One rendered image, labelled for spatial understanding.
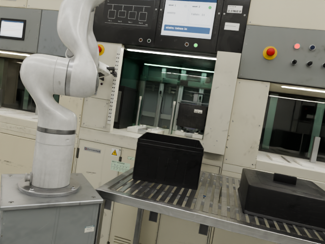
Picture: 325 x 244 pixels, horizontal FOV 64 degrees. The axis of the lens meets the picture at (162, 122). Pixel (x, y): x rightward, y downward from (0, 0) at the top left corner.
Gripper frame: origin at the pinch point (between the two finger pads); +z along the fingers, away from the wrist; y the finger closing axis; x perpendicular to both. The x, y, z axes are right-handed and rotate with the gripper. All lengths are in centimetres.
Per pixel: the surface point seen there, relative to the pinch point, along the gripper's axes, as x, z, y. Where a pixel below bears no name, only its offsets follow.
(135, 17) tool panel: 29.5, -4.3, 22.0
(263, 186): -69, -22, 76
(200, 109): -11, 63, 38
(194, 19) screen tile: 21, 3, 54
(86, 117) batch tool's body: -20.9, 4.8, -20.2
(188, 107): -8, 62, 29
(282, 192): -72, -22, 81
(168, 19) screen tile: 24.1, -0.2, 40.4
